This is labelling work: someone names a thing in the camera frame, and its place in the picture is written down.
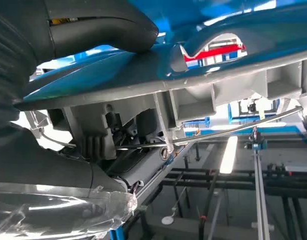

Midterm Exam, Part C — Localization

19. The black pipe rack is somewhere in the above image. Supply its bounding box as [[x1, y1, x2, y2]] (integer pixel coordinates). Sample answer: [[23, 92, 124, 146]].
[[123, 140, 307, 240]]

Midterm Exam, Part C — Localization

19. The blue metal shelf rack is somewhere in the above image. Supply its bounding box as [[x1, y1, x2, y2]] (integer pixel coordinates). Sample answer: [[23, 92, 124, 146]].
[[183, 99, 303, 137]]

